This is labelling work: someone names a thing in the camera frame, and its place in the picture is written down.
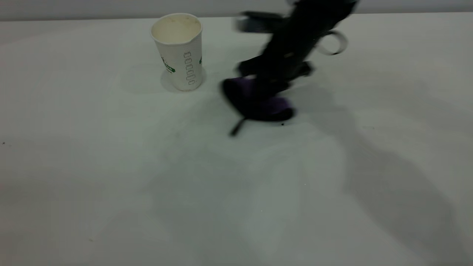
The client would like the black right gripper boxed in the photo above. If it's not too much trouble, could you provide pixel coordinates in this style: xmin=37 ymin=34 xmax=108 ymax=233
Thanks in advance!
xmin=237 ymin=22 xmax=320 ymax=95

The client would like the purple microfiber cloth black trim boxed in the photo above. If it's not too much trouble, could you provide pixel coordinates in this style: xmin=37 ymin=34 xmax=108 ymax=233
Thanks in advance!
xmin=221 ymin=77 xmax=296 ymax=137

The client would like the white paper coffee cup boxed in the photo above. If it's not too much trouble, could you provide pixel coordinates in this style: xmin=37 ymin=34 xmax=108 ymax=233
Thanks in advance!
xmin=150 ymin=13 xmax=203 ymax=92

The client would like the white cable loop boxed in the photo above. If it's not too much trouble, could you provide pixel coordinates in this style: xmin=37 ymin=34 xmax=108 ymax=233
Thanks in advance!
xmin=316 ymin=30 xmax=348 ymax=56

